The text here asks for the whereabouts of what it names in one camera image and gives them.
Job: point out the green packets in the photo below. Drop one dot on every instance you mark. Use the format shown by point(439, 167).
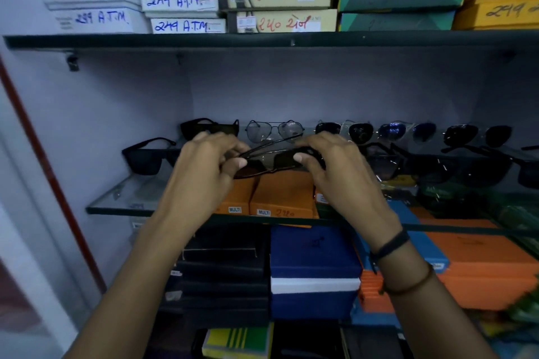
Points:
point(497, 211)

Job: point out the person's left thumb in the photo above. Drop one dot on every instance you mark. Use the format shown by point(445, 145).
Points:
point(235, 168)

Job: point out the stack of black boxes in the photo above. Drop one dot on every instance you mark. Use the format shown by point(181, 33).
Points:
point(223, 274)

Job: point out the person's left hand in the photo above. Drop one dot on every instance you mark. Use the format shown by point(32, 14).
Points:
point(198, 178)

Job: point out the large orange box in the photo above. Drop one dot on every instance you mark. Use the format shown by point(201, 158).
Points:
point(484, 245)
point(476, 287)

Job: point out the yellow green striped box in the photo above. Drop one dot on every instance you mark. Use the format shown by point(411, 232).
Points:
point(238, 342)

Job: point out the metal shelf bracket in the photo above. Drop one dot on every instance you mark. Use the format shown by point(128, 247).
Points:
point(73, 62)

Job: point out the black wristband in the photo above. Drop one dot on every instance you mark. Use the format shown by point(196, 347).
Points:
point(391, 247)

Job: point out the dark glass shelf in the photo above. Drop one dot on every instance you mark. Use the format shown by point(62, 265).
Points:
point(269, 40)

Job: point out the light blue box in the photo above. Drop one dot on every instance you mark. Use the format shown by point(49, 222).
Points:
point(421, 241)

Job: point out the person's left forearm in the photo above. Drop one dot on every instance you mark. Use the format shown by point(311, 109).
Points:
point(139, 287)

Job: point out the person's right forearm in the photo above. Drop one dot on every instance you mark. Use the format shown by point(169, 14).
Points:
point(429, 312)

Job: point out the red door frame strip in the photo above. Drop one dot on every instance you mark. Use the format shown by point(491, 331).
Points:
point(50, 178)

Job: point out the clear glass shelf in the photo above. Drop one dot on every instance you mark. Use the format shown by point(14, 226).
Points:
point(126, 196)

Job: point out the blue box with white band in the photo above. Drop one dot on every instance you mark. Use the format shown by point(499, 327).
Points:
point(313, 297)

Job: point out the orange box with white label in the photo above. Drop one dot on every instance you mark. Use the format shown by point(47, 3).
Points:
point(282, 196)
point(240, 199)

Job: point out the person's right hand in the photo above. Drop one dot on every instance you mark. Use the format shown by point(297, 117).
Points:
point(349, 186)

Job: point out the brown tinted sunglasses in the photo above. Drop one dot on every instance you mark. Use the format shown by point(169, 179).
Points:
point(276, 160)

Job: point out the person's right thumb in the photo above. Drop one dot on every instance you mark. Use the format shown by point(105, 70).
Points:
point(305, 162)

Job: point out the row of dark sunglasses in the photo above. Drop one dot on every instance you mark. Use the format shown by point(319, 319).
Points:
point(421, 165)

